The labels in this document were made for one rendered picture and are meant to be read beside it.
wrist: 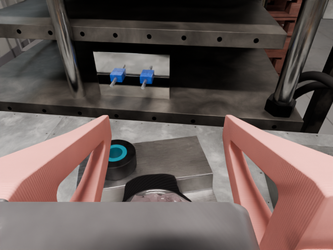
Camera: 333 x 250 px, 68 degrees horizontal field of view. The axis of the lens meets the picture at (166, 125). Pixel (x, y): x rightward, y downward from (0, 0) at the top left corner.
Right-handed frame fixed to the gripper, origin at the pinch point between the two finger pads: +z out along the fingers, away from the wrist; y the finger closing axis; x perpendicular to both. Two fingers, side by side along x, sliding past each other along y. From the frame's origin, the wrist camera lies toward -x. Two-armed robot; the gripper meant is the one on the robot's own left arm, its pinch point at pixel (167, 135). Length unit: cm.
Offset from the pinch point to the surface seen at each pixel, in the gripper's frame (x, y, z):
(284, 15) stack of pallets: 42, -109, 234
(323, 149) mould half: 32, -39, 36
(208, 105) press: 39, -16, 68
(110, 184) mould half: 27.9, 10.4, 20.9
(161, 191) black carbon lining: 32.0, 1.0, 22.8
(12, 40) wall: 91, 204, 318
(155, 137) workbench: 38, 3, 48
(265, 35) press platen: 14, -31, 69
